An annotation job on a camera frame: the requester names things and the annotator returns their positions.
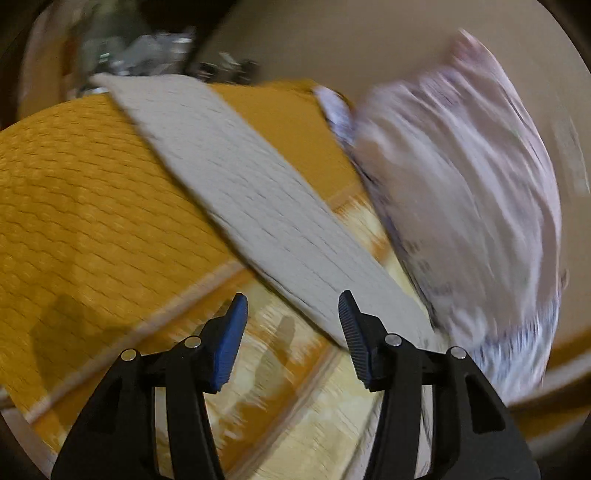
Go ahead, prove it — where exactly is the pile of grey clutter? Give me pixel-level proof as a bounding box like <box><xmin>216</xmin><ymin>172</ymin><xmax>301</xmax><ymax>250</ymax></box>
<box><xmin>69</xmin><ymin>25</ymin><xmax>259</xmax><ymax>88</ymax></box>

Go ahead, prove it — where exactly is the white blue-floral pillow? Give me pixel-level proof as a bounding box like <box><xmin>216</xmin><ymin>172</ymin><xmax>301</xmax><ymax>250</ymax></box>
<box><xmin>314</xmin><ymin>85</ymin><xmax>358</xmax><ymax>148</ymax></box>

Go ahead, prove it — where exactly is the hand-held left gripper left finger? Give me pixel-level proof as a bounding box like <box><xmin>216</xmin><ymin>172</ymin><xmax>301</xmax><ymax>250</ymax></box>
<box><xmin>51</xmin><ymin>292</ymin><xmax>249</xmax><ymax>480</ymax></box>

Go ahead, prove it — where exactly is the pink floral pillow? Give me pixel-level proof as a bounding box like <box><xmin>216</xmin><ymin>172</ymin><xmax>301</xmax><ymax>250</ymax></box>
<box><xmin>351</xmin><ymin>30</ymin><xmax>568</xmax><ymax>407</ymax></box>

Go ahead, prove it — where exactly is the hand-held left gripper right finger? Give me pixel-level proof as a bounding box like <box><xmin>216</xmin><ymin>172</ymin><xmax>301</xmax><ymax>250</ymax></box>
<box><xmin>338</xmin><ymin>291</ymin><xmax>541</xmax><ymax>480</ymax></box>

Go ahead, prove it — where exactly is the yellow patterned bedsheet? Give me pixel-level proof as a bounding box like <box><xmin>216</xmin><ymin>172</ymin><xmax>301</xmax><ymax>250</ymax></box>
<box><xmin>0</xmin><ymin>79</ymin><xmax>462</xmax><ymax>480</ymax></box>

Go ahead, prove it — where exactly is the grey cable-knit sweater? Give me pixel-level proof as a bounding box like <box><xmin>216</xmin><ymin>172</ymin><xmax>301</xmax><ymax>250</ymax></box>
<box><xmin>90</xmin><ymin>73</ymin><xmax>437</xmax><ymax>349</ymax></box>

